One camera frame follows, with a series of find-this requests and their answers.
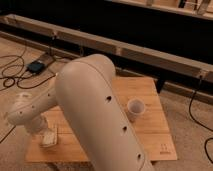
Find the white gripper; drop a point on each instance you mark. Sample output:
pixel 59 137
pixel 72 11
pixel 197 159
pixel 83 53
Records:
pixel 41 128

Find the white sponge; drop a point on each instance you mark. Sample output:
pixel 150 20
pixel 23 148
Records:
pixel 49 137

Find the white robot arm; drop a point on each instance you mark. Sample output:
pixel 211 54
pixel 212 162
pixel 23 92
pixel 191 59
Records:
pixel 83 90

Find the blue power adapter box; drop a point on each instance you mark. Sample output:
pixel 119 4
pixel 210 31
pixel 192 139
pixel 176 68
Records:
pixel 35 67

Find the translucent plastic cup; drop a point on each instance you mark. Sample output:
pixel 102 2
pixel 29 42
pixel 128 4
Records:
pixel 135 108

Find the wooden beam frame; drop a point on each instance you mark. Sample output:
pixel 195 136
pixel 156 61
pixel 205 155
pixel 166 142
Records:
pixel 177 64

